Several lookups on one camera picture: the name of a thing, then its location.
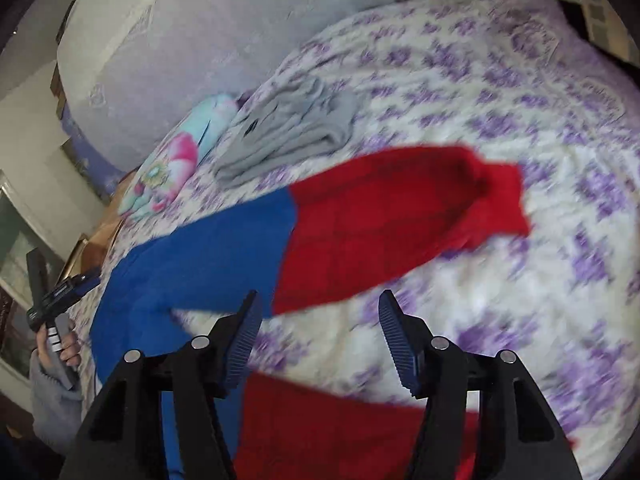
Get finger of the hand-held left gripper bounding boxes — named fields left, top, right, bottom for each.
left=74, top=267, right=103, bottom=295

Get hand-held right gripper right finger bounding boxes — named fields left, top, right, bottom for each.
left=378, top=290, right=583, bottom=480

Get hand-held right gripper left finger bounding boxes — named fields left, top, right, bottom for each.
left=60, top=290, right=263, bottom=480

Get blue sweatshirt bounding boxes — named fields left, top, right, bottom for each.
left=90, top=145, right=576, bottom=480

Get person's left forearm grey sleeve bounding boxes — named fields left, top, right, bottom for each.
left=29, top=350, right=86, bottom=453

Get folded grey pants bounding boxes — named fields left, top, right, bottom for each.
left=212, top=76, right=361, bottom=188

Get person's left hand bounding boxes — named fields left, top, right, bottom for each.
left=36, top=332, right=82, bottom=368

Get framed picture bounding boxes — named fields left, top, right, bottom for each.
left=0, top=170, right=66, bottom=311

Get blue patterned cloth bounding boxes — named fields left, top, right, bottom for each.
left=59, top=102, right=126, bottom=203

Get folded floral blanket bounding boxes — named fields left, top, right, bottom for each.
left=120, top=92, right=241, bottom=223

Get purple floral bedspread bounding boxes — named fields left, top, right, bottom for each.
left=75, top=0, right=640, bottom=480

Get beige checked curtain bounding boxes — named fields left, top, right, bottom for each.
left=570, top=0, right=632, bottom=56

